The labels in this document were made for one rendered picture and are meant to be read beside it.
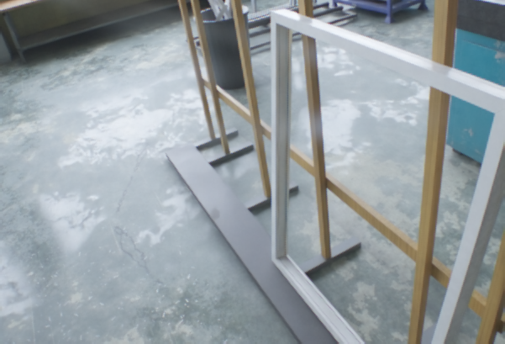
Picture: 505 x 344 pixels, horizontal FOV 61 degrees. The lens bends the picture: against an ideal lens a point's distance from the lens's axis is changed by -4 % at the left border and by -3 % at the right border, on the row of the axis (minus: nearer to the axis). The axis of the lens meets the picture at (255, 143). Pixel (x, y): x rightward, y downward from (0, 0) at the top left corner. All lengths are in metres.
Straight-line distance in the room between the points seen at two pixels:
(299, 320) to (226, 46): 3.00
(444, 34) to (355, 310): 1.59
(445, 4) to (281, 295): 1.73
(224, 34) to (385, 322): 3.15
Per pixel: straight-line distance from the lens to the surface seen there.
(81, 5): 8.51
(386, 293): 2.56
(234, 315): 2.53
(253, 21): 6.42
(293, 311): 2.42
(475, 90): 1.21
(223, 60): 4.68
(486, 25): 2.97
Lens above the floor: 2.00
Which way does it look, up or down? 32 degrees down
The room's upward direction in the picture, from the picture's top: 10 degrees counter-clockwise
